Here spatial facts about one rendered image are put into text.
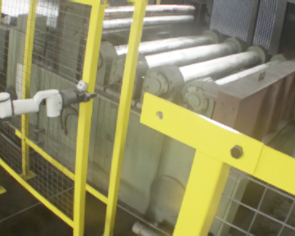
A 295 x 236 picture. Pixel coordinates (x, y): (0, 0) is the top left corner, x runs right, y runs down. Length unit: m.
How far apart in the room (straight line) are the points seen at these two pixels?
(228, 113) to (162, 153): 0.73
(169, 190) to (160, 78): 0.85
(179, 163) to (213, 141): 2.29
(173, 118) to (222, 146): 0.09
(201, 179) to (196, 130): 0.08
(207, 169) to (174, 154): 2.26
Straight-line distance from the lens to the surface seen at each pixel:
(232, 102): 2.36
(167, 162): 2.90
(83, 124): 2.02
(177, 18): 4.56
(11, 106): 1.77
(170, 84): 2.77
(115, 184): 2.58
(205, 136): 0.56
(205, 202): 0.61
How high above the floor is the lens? 2.07
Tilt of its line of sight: 24 degrees down
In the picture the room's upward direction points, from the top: 10 degrees clockwise
